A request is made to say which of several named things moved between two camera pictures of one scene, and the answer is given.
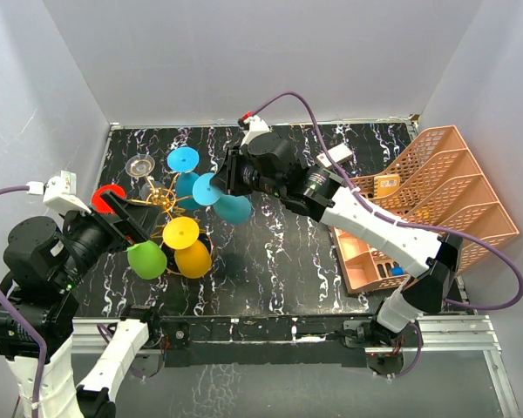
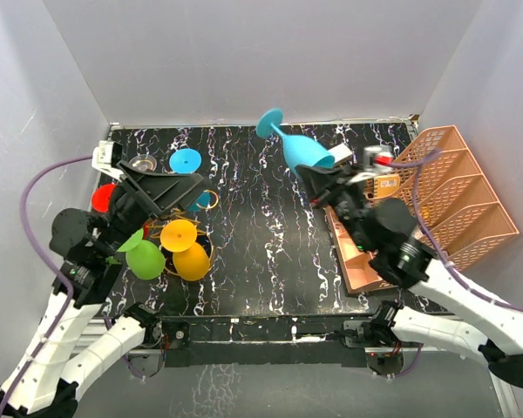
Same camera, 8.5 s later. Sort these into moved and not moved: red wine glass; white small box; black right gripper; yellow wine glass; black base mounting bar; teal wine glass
Moved: teal wine glass; black right gripper
Not moved: black base mounting bar; red wine glass; white small box; yellow wine glass
